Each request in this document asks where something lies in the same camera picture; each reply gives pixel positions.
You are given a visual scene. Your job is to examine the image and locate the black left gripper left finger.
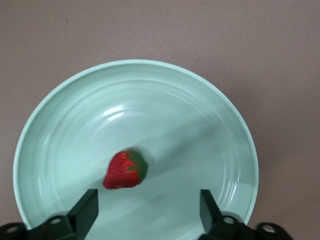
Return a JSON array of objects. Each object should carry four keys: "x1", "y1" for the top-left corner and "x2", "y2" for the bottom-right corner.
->
[{"x1": 0, "y1": 188, "x2": 100, "y2": 240}]

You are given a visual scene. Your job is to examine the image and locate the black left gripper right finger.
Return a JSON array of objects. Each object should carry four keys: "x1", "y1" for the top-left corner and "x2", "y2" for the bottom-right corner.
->
[{"x1": 198, "y1": 189, "x2": 294, "y2": 240}]

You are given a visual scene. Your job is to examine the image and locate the red strawberry green cap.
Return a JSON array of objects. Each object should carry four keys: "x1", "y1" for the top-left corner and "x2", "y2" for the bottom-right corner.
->
[{"x1": 101, "y1": 148, "x2": 150, "y2": 191}]

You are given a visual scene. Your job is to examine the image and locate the pale green round plate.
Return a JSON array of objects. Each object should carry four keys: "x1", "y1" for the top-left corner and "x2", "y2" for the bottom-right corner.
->
[{"x1": 12, "y1": 58, "x2": 260, "y2": 240}]

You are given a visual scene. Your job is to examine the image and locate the brown table cover sheet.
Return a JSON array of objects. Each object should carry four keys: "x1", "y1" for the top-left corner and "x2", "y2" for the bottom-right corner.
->
[{"x1": 0, "y1": 0, "x2": 320, "y2": 240}]

